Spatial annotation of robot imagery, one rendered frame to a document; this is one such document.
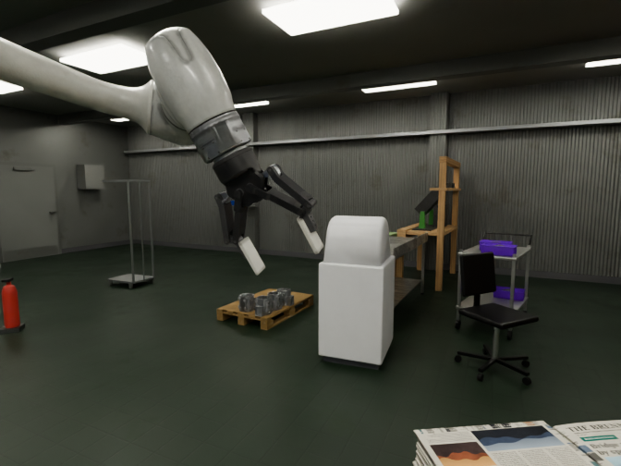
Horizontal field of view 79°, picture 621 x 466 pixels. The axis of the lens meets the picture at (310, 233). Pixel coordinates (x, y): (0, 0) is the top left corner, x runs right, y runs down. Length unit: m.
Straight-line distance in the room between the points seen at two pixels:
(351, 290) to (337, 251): 0.36
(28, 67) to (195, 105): 0.25
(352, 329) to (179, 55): 2.99
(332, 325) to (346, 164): 5.35
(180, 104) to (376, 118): 7.65
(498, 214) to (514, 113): 1.79
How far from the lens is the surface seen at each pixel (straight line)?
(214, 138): 0.64
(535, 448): 0.90
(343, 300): 3.36
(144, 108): 0.79
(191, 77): 0.65
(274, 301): 4.55
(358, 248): 3.29
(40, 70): 0.76
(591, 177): 7.92
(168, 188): 11.20
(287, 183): 0.63
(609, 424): 1.07
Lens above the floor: 1.54
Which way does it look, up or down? 6 degrees down
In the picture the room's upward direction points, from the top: straight up
